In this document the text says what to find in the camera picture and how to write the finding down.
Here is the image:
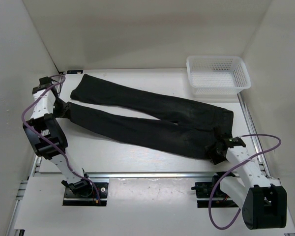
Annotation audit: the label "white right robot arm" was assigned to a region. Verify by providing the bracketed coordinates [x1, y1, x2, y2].
[206, 137, 287, 230]

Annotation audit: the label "white plastic basket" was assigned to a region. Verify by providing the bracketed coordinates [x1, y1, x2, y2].
[186, 56, 251, 96]

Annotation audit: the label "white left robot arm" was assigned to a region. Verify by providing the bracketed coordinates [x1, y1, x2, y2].
[22, 77, 93, 197]

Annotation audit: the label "black trousers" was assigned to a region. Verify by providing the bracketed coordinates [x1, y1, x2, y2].
[64, 74, 234, 159]

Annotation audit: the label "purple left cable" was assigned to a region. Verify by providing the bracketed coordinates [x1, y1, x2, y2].
[21, 74, 100, 201]

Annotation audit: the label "aluminium frame rail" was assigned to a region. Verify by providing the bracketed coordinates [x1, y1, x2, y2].
[34, 171, 246, 180]

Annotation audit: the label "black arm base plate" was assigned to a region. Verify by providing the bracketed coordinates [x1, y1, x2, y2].
[62, 182, 109, 207]

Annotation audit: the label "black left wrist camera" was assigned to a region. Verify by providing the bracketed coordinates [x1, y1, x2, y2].
[39, 77, 52, 87]

